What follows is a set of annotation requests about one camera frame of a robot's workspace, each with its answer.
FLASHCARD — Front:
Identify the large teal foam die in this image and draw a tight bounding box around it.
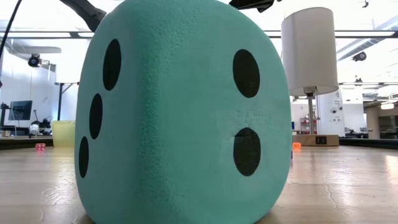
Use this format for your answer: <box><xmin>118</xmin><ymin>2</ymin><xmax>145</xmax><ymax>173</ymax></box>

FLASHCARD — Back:
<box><xmin>73</xmin><ymin>0</ymin><xmax>293</xmax><ymax>224</ymax></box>

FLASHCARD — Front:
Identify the yellow translucent plastic bin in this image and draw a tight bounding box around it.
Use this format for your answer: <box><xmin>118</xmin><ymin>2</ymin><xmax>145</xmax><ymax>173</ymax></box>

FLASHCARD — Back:
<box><xmin>51</xmin><ymin>120</ymin><xmax>76</xmax><ymax>148</ymax></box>

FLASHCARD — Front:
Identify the small background computer monitor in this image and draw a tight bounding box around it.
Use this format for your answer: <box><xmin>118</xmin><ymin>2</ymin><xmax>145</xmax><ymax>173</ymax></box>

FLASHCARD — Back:
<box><xmin>8</xmin><ymin>100</ymin><xmax>34</xmax><ymax>121</ymax></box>

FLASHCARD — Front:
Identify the black background table stand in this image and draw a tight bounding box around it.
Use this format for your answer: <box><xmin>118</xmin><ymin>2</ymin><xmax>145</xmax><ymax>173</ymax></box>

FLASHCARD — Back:
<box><xmin>55</xmin><ymin>82</ymin><xmax>80</xmax><ymax>121</ymax></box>

